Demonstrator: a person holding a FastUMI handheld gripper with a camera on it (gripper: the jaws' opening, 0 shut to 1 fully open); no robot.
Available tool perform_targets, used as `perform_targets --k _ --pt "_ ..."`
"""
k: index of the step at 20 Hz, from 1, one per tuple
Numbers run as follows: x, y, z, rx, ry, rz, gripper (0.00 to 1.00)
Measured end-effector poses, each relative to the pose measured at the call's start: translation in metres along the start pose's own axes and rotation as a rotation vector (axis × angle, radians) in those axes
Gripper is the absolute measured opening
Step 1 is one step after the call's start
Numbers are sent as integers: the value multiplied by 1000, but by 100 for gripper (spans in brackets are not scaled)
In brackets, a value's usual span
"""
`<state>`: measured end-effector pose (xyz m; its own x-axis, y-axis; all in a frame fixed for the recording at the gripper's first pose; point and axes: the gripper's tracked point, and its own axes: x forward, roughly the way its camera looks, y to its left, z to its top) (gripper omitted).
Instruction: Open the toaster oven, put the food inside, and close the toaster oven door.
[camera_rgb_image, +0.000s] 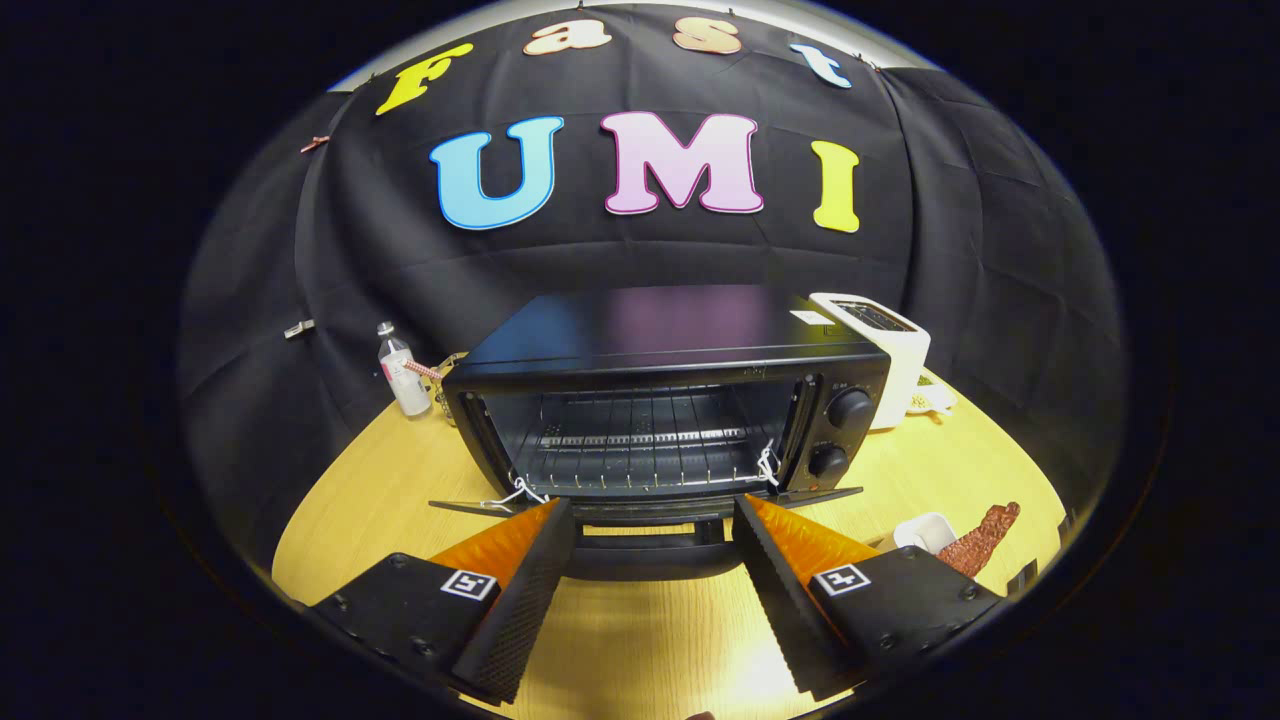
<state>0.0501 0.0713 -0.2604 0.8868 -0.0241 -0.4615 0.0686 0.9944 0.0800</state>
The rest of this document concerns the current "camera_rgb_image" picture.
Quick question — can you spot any black backdrop cloth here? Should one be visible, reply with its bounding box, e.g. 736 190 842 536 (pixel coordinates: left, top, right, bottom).
178 2 1131 571

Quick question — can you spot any white slot toaster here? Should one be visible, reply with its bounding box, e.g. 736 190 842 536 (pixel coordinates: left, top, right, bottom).
808 292 932 432

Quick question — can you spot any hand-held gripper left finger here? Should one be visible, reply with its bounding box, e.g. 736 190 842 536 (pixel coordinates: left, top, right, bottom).
305 497 578 706

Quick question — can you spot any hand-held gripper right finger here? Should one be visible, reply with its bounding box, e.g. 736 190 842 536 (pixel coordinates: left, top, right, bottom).
732 493 1006 701

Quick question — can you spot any small clear plastic bottle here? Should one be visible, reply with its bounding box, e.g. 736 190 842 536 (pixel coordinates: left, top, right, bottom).
377 321 433 418

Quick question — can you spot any small white dish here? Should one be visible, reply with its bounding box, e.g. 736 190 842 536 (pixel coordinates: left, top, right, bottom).
893 512 958 554

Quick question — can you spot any black toaster oven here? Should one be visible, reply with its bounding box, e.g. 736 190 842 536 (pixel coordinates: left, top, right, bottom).
428 284 893 583

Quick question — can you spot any reddish brown meat piece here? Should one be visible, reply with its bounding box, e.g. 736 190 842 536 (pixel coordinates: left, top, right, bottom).
937 502 1022 579

